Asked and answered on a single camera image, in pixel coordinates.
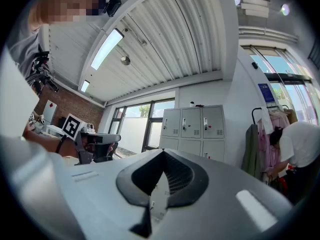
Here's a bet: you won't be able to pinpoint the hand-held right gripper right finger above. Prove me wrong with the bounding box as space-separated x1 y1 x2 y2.
150 148 295 240

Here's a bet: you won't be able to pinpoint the white desk with clutter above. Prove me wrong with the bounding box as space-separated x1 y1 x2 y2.
28 112 66 138

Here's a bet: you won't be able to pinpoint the person's grey shirt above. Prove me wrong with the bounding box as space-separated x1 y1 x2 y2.
4 18 51 85

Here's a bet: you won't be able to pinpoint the black head-worn camera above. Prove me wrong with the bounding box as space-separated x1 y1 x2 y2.
101 0 123 18

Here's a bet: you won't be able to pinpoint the person's left hand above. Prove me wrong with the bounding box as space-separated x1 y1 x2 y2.
84 135 96 152

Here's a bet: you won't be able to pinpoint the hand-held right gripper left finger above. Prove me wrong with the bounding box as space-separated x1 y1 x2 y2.
49 148 165 240

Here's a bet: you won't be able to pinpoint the beige hanging garment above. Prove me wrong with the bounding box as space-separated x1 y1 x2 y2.
283 108 299 125

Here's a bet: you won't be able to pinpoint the glass entrance front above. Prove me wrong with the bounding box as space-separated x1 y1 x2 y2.
241 45 320 126

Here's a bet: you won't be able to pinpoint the white wall pipes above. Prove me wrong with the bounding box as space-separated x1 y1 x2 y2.
238 25 300 44

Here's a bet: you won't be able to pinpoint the white hanging garment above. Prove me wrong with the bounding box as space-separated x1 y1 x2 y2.
259 106 275 135

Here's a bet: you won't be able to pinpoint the black wristband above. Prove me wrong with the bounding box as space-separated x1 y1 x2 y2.
55 135 67 154

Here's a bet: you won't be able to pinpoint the white panel with red mark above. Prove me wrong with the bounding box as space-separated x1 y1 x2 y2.
42 99 58 125

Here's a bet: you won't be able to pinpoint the person's head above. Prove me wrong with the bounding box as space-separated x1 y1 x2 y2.
27 0 101 33

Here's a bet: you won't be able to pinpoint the green coat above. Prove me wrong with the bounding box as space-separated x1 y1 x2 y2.
241 123 262 179

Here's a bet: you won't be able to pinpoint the black clothes rack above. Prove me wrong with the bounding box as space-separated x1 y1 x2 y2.
251 103 292 177

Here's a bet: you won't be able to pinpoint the grey metal locker cabinet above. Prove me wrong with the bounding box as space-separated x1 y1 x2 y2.
159 104 227 163

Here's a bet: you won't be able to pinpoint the grey metal locker door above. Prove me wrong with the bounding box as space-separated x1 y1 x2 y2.
201 139 225 162

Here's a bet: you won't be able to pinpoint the pink hanging garments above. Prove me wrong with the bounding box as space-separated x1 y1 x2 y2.
257 111 288 175

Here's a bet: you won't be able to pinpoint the large black-framed window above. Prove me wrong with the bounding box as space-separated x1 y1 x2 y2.
107 97 176 159

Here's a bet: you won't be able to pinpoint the long ceiling lamp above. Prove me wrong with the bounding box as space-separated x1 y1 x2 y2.
80 79 91 93
90 28 125 71

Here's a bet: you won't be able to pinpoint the black cabled equipment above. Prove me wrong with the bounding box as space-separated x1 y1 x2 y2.
24 50 60 96

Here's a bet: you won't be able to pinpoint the blue wall poster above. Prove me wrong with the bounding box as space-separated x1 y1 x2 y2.
257 83 276 102

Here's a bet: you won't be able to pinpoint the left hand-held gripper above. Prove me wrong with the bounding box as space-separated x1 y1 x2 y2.
61 113 122 165

